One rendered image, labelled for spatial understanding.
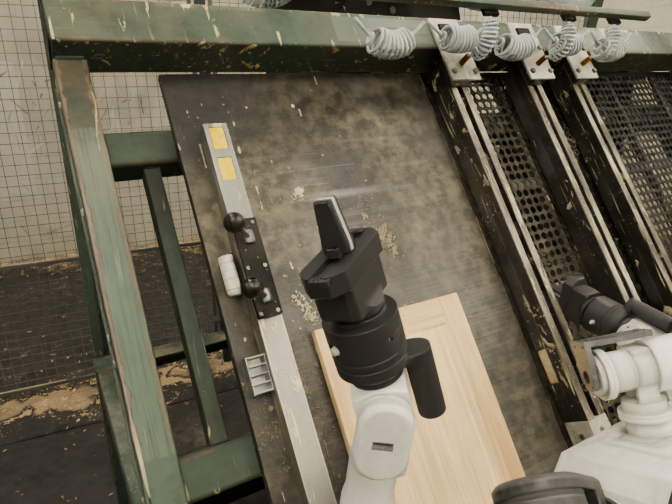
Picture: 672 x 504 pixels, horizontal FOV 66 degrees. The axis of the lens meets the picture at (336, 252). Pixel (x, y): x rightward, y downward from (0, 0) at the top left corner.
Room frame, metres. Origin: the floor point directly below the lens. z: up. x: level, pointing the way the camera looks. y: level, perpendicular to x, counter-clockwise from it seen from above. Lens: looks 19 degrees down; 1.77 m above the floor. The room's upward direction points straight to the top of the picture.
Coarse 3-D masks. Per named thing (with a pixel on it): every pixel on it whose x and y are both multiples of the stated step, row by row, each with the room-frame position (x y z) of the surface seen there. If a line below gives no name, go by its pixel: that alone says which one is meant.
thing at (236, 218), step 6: (228, 216) 0.86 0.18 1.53; (234, 216) 0.86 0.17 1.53; (240, 216) 0.87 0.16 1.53; (228, 222) 0.86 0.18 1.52; (234, 222) 0.86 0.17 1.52; (240, 222) 0.86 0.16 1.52; (228, 228) 0.86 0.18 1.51; (234, 228) 0.86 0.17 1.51; (240, 228) 0.86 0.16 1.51; (246, 234) 0.93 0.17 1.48; (252, 234) 0.96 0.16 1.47; (246, 240) 0.95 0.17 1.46; (252, 240) 0.95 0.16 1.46
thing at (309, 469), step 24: (216, 168) 1.04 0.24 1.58; (216, 192) 1.04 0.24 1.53; (240, 192) 1.03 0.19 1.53; (240, 264) 0.94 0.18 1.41; (264, 336) 0.86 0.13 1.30; (288, 360) 0.85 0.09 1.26; (288, 384) 0.82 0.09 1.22; (288, 408) 0.79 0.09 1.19; (288, 432) 0.77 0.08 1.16; (312, 432) 0.78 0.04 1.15; (288, 456) 0.77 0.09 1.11; (312, 456) 0.75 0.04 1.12; (312, 480) 0.73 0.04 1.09
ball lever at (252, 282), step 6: (252, 276) 0.82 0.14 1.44; (246, 282) 0.80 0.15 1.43; (252, 282) 0.80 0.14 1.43; (258, 282) 0.80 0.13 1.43; (246, 288) 0.80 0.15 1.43; (252, 288) 0.79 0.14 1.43; (258, 288) 0.80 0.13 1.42; (264, 288) 0.90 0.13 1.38; (246, 294) 0.80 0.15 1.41; (252, 294) 0.79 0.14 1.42; (258, 294) 0.80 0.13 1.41; (264, 294) 0.87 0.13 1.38; (270, 294) 0.90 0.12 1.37; (264, 300) 0.89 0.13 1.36; (270, 300) 0.89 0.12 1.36
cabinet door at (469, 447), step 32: (416, 320) 1.02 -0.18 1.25; (448, 320) 1.06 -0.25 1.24; (320, 352) 0.90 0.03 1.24; (448, 352) 1.01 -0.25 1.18; (448, 384) 0.96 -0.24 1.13; (480, 384) 0.99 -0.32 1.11; (352, 416) 0.84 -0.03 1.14; (416, 416) 0.89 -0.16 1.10; (448, 416) 0.92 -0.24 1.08; (480, 416) 0.94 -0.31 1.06; (416, 448) 0.85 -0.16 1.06; (448, 448) 0.87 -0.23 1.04; (480, 448) 0.90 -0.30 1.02; (512, 448) 0.92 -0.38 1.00; (416, 480) 0.81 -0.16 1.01; (448, 480) 0.83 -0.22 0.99; (480, 480) 0.86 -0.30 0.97
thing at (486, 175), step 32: (448, 64) 1.42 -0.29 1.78; (448, 96) 1.44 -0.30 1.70; (448, 128) 1.43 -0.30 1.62; (480, 128) 1.39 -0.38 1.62; (480, 160) 1.32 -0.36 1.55; (480, 192) 1.31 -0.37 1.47; (512, 224) 1.23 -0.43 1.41; (512, 256) 1.20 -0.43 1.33; (512, 288) 1.19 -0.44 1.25; (544, 288) 1.16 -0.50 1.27; (544, 320) 1.10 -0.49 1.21; (576, 384) 1.02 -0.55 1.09; (576, 416) 1.00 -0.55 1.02
